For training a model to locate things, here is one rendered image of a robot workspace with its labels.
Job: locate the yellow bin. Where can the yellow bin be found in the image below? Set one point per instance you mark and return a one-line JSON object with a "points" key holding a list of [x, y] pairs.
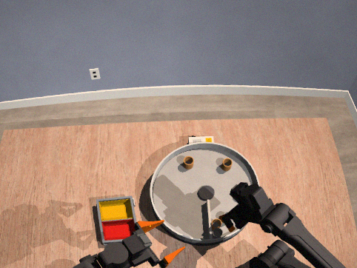
{"points": [[114, 210]]}

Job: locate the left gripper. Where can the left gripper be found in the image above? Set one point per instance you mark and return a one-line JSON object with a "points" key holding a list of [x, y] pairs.
{"points": [[147, 226]]}

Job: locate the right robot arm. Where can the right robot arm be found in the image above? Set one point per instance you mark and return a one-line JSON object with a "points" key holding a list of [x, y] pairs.
{"points": [[271, 220]]}

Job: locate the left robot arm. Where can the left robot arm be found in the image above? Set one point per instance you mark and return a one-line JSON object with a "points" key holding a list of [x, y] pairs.
{"points": [[115, 255]]}

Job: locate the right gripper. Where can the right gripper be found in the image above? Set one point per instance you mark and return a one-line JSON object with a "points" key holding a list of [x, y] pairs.
{"points": [[239, 223]]}

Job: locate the divided red and yellow tray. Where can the divided red and yellow tray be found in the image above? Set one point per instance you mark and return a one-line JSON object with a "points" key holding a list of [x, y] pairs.
{"points": [[99, 214]]}

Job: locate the red bin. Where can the red bin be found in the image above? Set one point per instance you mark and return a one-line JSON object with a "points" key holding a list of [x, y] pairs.
{"points": [[114, 230]]}

